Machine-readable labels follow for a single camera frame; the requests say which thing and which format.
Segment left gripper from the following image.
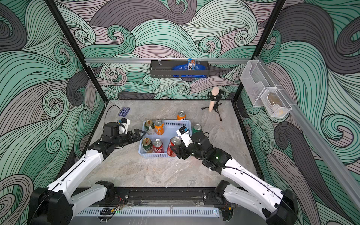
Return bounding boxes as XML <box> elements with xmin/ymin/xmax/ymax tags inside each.
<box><xmin>112</xmin><ymin>129</ymin><xmax>145</xmax><ymax>149</ymax></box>

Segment orange can back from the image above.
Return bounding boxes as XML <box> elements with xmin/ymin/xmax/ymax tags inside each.
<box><xmin>154</xmin><ymin>120</ymin><xmax>165</xmax><ymax>136</ymax></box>
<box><xmin>177</xmin><ymin>111</ymin><xmax>186</xmax><ymax>121</ymax></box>

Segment green sprite can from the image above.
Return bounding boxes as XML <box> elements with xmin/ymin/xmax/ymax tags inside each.
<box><xmin>192</xmin><ymin>123</ymin><xmax>202</xmax><ymax>134</ymax></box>

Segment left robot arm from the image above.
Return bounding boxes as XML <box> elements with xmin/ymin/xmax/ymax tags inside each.
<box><xmin>27</xmin><ymin>122</ymin><xmax>146</xmax><ymax>225</ymax></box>

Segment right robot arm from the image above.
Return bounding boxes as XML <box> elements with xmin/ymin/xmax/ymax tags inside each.
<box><xmin>171</xmin><ymin>127</ymin><xmax>299</xmax><ymax>225</ymax></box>

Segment light blue plastic basket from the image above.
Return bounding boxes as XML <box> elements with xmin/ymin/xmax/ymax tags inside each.
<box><xmin>138</xmin><ymin>120</ymin><xmax>192</xmax><ymax>158</ymax></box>

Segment green gold can front-left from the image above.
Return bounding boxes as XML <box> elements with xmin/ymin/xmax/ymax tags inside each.
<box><xmin>142</xmin><ymin>138</ymin><xmax>153</xmax><ymax>153</ymax></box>

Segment green white can back-left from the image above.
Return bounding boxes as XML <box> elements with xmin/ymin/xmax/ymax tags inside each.
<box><xmin>144</xmin><ymin>120</ymin><xmax>155</xmax><ymax>136</ymax></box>

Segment red cola can front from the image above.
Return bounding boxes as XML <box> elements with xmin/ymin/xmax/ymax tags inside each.
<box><xmin>153</xmin><ymin>139</ymin><xmax>164</xmax><ymax>153</ymax></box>

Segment blue card box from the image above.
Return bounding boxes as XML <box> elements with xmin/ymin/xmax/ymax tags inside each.
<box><xmin>118</xmin><ymin>106</ymin><xmax>130</xmax><ymax>117</ymax></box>

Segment black microphone tripod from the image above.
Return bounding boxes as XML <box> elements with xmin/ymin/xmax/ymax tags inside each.
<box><xmin>207</xmin><ymin>90</ymin><xmax>225</xmax><ymax>121</ymax></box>

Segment beige microphone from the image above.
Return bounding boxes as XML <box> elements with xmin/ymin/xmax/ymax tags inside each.
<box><xmin>209</xmin><ymin>86</ymin><xmax>219</xmax><ymax>112</ymax></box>

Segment blue snack packet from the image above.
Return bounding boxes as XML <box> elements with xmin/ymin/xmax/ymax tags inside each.
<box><xmin>172</xmin><ymin>59</ymin><xmax>207</xmax><ymax>78</ymax></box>

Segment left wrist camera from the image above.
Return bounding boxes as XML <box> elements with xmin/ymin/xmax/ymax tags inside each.
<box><xmin>118</xmin><ymin>118</ymin><xmax>130</xmax><ymax>135</ymax></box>

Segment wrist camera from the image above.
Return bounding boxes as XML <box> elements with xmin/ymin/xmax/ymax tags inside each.
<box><xmin>118</xmin><ymin>118</ymin><xmax>130</xmax><ymax>135</ymax></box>
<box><xmin>176</xmin><ymin>126</ymin><xmax>193</xmax><ymax>147</ymax></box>

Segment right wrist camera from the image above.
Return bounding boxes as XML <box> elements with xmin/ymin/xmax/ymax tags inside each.
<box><xmin>176</xmin><ymin>126</ymin><xmax>193</xmax><ymax>147</ymax></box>

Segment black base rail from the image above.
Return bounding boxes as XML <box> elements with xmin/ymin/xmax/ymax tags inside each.
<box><xmin>73</xmin><ymin>187</ymin><xmax>240</xmax><ymax>206</ymax></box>

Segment black wall shelf basket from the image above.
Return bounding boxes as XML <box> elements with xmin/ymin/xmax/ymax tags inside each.
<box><xmin>150</xmin><ymin>60</ymin><xmax>210</xmax><ymax>78</ymax></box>

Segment aluminium wall rail back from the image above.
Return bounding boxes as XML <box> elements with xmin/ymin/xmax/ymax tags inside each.
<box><xmin>85</xmin><ymin>57</ymin><xmax>250</xmax><ymax>64</ymax></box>

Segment aluminium wall rail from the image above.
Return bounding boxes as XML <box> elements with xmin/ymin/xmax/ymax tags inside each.
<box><xmin>85</xmin><ymin>57</ymin><xmax>250</xmax><ymax>64</ymax></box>
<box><xmin>254</xmin><ymin>56</ymin><xmax>360</xmax><ymax>209</ymax></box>

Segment white perforated cable tray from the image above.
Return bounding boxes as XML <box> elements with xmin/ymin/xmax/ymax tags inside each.
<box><xmin>77</xmin><ymin>206</ymin><xmax>220</xmax><ymax>218</ymax></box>

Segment large clear wall bin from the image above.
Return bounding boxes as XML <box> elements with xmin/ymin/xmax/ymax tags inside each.
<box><xmin>241</xmin><ymin>60</ymin><xmax>272</xmax><ymax>107</ymax></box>

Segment small clear wall bin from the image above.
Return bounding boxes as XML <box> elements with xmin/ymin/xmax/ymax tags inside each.
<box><xmin>260</xmin><ymin>88</ymin><xmax>292</xmax><ymax>119</ymax></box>

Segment aluminium wall rail right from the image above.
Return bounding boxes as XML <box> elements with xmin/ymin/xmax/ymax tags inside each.
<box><xmin>254</xmin><ymin>56</ymin><xmax>360</xmax><ymax>209</ymax></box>

